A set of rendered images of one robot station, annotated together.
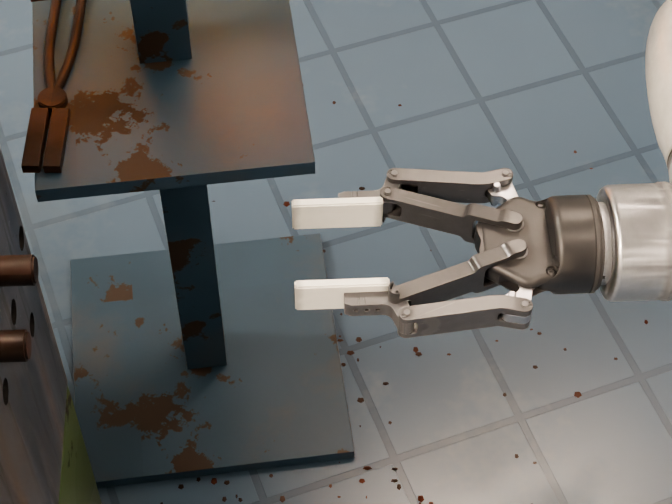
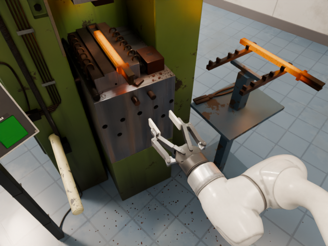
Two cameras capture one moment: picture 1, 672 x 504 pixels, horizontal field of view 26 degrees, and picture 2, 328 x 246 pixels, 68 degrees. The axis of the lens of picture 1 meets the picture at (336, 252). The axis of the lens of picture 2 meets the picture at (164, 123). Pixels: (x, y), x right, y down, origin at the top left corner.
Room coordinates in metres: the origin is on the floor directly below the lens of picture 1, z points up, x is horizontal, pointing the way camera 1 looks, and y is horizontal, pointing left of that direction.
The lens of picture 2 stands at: (0.42, -0.47, 1.59)
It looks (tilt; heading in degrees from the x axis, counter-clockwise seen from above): 48 degrees down; 64
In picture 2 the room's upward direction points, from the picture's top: straight up
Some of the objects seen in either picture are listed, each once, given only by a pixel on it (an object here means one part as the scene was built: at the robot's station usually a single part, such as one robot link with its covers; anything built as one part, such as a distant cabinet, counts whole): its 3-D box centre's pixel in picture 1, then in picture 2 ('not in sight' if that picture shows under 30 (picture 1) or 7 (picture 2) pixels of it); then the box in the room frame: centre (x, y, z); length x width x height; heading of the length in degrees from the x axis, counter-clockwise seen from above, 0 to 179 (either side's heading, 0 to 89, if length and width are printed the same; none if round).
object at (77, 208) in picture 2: not in sight; (65, 170); (0.27, 0.25, 0.62); 0.44 x 0.05 x 0.05; 93
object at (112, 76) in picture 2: not in sight; (101, 52); (0.60, 0.56, 0.96); 0.42 x 0.20 x 0.09; 93
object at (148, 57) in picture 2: not in sight; (150, 59); (0.79, 0.42, 0.95); 0.12 x 0.09 x 0.07; 93
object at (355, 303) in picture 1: (379, 313); (153, 136); (0.60, -0.03, 1.00); 0.05 x 0.03 x 0.01; 93
